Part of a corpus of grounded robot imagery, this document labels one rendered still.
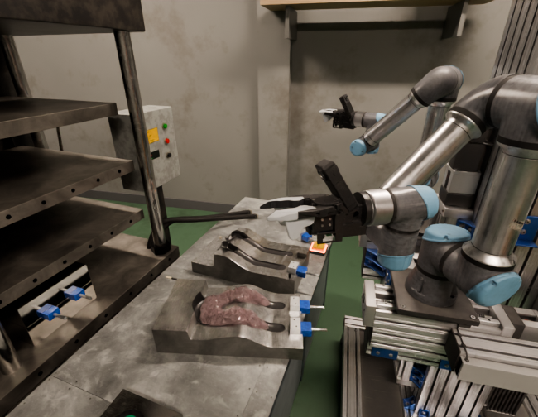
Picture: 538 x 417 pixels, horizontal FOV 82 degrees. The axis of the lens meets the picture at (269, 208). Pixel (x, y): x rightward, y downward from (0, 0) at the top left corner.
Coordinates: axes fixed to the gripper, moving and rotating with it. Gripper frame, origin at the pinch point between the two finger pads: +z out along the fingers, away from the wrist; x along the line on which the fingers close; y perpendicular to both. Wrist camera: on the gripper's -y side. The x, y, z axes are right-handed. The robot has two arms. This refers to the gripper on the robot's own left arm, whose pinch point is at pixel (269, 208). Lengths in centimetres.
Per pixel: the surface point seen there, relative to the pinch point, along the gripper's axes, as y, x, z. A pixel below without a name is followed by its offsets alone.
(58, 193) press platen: 9, 66, 63
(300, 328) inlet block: 55, 30, -16
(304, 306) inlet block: 54, 39, -20
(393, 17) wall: -84, 210, -155
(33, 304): 44, 52, 74
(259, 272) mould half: 49, 61, -8
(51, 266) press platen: 35, 60, 69
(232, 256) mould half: 44, 69, 3
